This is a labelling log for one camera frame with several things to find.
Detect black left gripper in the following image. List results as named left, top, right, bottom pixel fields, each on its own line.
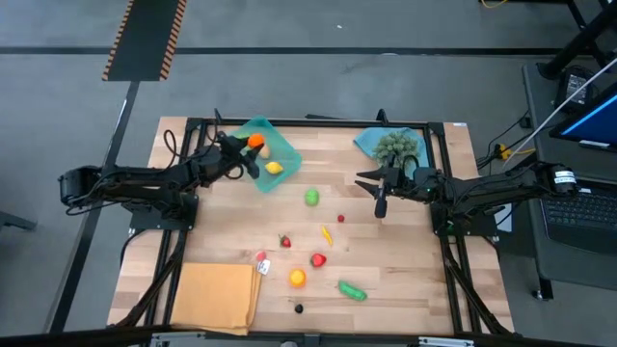
left=211, top=133, right=265, bottom=180

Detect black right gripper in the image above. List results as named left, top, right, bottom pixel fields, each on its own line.
left=355, top=167, right=433, bottom=219

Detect teal plastic tupperware container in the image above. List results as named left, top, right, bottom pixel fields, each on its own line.
left=226, top=114, right=304, bottom=195

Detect green plant in white pot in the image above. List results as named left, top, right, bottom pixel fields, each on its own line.
left=373, top=132, right=419, bottom=170

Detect teal cloth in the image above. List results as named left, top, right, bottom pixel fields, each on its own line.
left=353, top=126, right=430, bottom=179

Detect green toy pea pod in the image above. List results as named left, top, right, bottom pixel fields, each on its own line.
left=337, top=280, right=368, bottom=303

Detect black floor mat striped edges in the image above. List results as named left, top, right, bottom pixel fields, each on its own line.
left=101, top=0, right=188, bottom=82

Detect folded orange cloth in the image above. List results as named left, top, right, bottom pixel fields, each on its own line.
left=171, top=261, right=262, bottom=337

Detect black laptop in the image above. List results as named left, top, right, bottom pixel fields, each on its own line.
left=539, top=180, right=617, bottom=256

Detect dark grey side table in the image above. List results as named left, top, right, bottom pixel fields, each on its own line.
left=523, top=62, right=617, bottom=293

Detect black power adapter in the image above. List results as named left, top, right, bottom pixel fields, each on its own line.
left=553, top=66, right=599, bottom=113

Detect monitor with blue screen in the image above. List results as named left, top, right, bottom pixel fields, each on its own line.
left=549, top=81, right=617, bottom=154

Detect grey furniture foot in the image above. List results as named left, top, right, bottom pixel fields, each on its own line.
left=0, top=210, right=38, bottom=232

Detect black desk leg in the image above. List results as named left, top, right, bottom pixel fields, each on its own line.
left=539, top=0, right=617, bottom=81

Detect white rod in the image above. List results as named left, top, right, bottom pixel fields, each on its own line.
left=503, top=57, right=617, bottom=166

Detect black aluminium rig frame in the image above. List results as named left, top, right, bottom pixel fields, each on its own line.
left=108, top=108, right=515, bottom=338

